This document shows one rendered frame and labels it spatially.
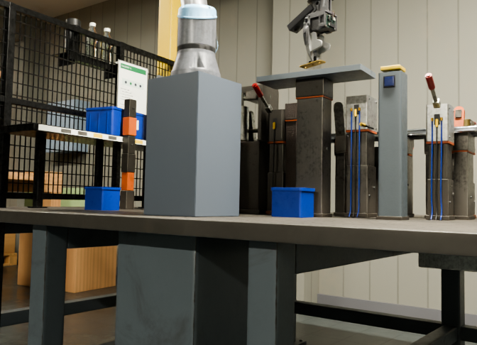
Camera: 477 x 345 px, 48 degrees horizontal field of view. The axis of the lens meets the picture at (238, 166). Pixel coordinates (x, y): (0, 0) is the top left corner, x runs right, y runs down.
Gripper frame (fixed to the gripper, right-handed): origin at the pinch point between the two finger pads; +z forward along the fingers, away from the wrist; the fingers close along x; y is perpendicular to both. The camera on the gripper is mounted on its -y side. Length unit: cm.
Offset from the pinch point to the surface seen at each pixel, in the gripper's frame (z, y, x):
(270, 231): 54, 30, -55
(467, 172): 37, 36, 37
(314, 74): 6.8, 4.5, -4.8
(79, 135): 21, -98, -27
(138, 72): -20, -130, 24
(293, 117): 17.2, -14.0, 8.3
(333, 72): 6.9, 10.6, -3.7
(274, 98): 8.1, -26.6, 12.6
